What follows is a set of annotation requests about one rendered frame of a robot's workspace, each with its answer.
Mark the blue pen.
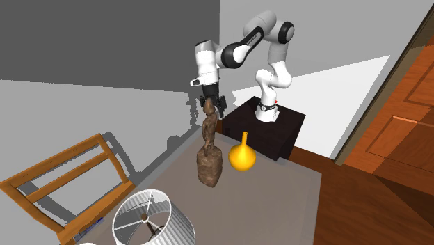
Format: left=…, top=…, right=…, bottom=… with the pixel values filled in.
left=78, top=216, right=104, bottom=236

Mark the grey brown table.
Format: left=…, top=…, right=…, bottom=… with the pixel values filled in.
left=72, top=127, right=323, bottom=245

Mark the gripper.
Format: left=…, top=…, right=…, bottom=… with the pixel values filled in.
left=199, top=83, right=227, bottom=119

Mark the yellow round vase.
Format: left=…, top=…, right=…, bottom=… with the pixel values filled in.
left=227, top=131, right=257, bottom=172

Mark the orange wooden door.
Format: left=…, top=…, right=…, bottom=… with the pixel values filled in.
left=333, top=0, right=434, bottom=205

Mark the wooden chair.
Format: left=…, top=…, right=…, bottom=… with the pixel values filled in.
left=0, top=132, right=137, bottom=245

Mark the brown figure statue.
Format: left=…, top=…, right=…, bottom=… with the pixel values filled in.
left=196, top=100, right=223, bottom=188

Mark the striped shade table lamp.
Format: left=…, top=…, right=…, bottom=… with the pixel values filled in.
left=112, top=189, right=196, bottom=245

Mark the dark robot stand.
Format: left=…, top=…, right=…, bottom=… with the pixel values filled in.
left=220, top=95, right=306, bottom=162

